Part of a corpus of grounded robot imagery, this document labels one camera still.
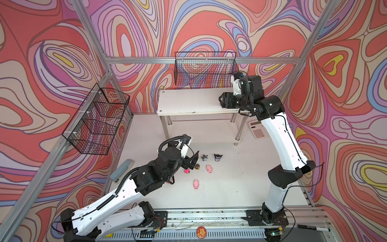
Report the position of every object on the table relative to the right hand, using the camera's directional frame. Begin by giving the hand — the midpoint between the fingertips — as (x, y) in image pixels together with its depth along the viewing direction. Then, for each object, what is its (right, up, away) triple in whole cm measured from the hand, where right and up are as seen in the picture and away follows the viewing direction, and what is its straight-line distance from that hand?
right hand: (225, 102), depth 71 cm
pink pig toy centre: (-6, -37, +18) cm, 41 cm away
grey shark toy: (-8, -31, +22) cm, 39 cm away
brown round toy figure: (-13, -35, +18) cm, 42 cm away
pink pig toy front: (-14, -44, +13) cm, 48 cm away
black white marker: (+42, -60, 0) cm, 73 cm away
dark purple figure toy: (-1, -30, +20) cm, 36 cm away
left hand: (-16, -21, -4) cm, 27 cm away
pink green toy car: (-19, -38, +17) cm, 46 cm away
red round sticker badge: (-12, -62, -1) cm, 63 cm away
